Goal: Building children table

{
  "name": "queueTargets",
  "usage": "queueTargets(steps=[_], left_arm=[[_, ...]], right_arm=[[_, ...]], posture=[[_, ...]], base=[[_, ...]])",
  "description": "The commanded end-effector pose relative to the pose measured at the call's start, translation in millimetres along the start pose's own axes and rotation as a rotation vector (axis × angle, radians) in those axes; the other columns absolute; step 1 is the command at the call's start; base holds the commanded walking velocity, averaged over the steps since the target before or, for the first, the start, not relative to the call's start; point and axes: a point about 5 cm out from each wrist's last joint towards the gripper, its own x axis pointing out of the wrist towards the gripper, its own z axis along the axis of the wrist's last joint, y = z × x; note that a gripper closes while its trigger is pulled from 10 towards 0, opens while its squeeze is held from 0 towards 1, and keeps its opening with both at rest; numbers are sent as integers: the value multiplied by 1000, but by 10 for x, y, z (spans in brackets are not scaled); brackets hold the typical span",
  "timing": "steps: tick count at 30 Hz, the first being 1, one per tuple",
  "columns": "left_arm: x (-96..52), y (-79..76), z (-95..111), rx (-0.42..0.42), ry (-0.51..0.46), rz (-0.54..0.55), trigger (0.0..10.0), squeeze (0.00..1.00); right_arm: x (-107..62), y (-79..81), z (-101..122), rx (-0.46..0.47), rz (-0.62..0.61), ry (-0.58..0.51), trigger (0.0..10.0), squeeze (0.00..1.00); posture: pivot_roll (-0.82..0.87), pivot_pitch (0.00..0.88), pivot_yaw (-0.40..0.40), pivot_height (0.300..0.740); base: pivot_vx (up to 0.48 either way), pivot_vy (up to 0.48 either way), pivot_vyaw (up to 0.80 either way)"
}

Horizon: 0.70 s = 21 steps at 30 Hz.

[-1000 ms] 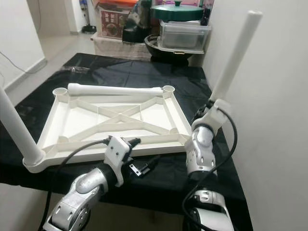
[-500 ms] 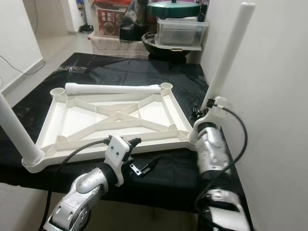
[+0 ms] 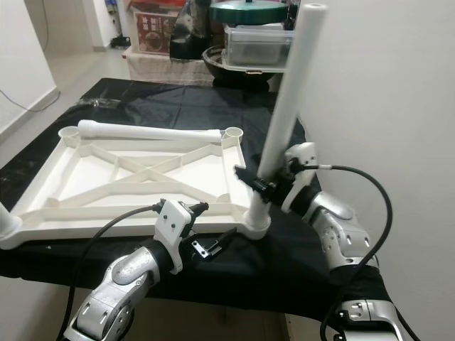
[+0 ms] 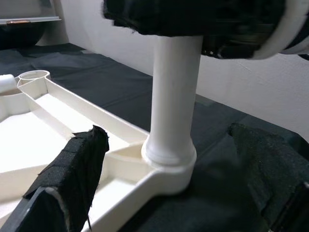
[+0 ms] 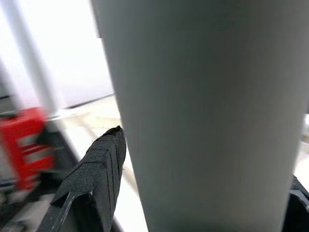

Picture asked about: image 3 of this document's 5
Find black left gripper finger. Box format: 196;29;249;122
213;227;241;253

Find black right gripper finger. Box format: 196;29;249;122
233;166;272;196

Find black tablecloth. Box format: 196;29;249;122
0;77;395;324

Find clear plastic container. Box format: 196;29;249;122
224;25;296;72

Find cream plastic ribbed table top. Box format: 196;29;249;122
0;126;271;251

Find patterned cloth covered bench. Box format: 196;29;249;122
127;50;214;86

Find shiny black curved pan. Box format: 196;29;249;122
171;0;218;61

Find small clear tape strip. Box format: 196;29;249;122
89;99;122;109

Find green pot lid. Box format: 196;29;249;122
210;0;289;26

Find orange lid storage box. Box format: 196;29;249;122
132;0;182;54

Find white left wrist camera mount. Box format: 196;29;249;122
155;199;194;274

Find long thin wall cable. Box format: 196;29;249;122
0;85;59;114

